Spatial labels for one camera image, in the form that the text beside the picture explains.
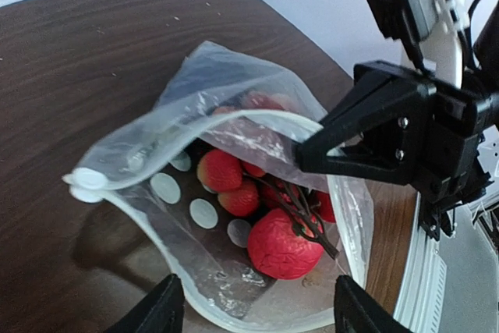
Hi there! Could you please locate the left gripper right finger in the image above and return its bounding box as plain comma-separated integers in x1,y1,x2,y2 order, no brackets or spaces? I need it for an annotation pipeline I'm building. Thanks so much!
334,275,411,333

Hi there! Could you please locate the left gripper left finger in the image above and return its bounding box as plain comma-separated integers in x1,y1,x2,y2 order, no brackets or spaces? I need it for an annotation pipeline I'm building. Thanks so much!
104,274,185,333

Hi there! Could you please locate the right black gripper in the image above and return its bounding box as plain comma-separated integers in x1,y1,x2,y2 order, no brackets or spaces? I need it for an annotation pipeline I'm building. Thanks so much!
295,61,498,239

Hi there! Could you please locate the clear zip top bag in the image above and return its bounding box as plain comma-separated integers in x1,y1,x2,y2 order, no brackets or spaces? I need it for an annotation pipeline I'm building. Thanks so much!
64,41,373,332

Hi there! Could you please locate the red fake lychee bunch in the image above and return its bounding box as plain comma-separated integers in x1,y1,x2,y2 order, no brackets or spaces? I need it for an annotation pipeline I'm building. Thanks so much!
196,147,338,258

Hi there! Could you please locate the red fake fruit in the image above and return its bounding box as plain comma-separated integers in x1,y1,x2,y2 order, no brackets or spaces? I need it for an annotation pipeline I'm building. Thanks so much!
247,208,324,280

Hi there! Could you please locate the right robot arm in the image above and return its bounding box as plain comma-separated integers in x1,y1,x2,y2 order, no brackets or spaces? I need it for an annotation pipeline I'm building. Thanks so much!
295,12,498,239

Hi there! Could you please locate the aluminium front rail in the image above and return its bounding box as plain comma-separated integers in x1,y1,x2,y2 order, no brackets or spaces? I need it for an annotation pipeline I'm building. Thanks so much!
393,129,499,333

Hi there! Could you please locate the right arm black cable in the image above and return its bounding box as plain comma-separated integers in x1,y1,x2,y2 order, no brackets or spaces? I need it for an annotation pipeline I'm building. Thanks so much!
440,0,499,69

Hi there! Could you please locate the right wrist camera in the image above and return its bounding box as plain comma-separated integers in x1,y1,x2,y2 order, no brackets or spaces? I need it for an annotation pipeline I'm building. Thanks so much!
367,0,470,88

